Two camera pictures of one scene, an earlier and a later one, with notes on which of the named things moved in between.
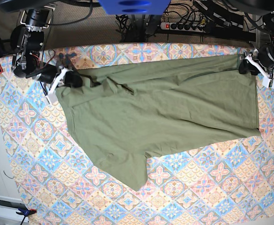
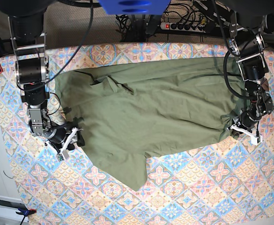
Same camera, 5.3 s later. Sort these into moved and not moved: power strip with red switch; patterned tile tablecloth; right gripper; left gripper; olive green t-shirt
Moved: left gripper; right gripper
Not moved: patterned tile tablecloth; power strip with red switch; olive green t-shirt
